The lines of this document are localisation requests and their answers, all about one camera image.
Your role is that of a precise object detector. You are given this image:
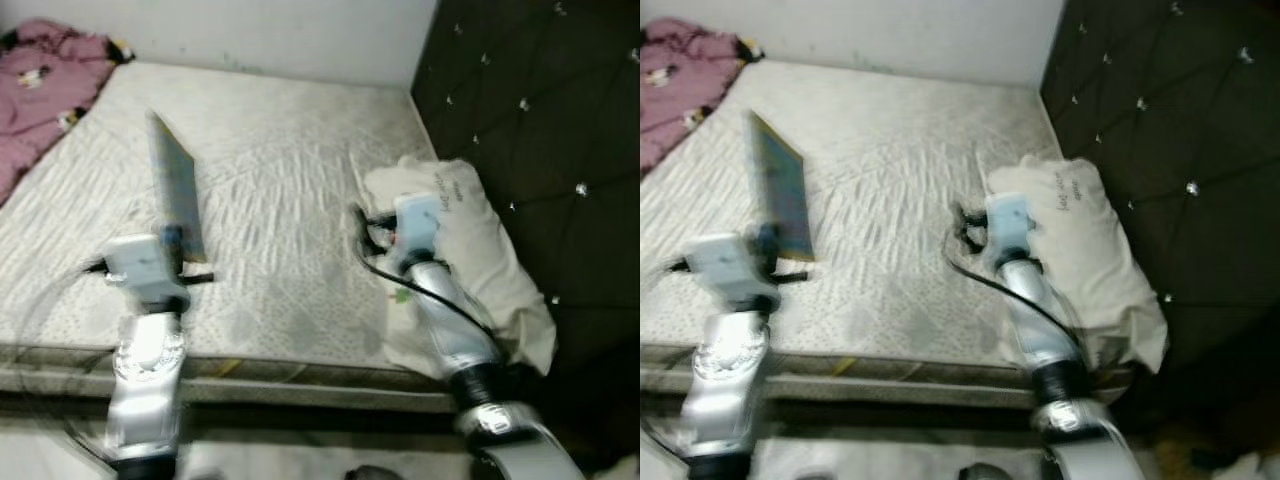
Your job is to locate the blue yellow-edged picture board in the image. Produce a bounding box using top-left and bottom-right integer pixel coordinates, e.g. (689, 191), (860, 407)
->
(144, 108), (211, 267)
(743, 108), (818, 265)

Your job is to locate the white pillow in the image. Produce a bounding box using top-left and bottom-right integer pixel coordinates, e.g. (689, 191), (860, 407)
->
(983, 153), (1173, 379)
(360, 153), (559, 381)

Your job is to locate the white patterned mattress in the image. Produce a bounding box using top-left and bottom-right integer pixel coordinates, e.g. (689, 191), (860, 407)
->
(640, 58), (1093, 409)
(0, 60), (473, 413)

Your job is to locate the dark tufted headboard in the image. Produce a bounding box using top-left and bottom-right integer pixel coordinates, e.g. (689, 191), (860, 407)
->
(408, 0), (641, 466)
(1038, 0), (1280, 446)

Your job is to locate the mauve cartoon print blanket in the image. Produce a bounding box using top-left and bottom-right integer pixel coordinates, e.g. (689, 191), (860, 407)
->
(0, 17), (138, 208)
(640, 14), (768, 183)

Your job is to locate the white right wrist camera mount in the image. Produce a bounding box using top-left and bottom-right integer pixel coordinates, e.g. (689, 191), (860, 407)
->
(391, 193), (445, 263)
(984, 192), (1038, 261)

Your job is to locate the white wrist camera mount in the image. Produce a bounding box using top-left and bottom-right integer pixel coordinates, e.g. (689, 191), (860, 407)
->
(391, 193), (445, 263)
(684, 232), (778, 309)
(102, 233), (193, 309)
(984, 192), (1038, 261)

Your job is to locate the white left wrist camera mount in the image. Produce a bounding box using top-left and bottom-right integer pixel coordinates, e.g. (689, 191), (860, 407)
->
(102, 233), (193, 309)
(684, 232), (778, 309)

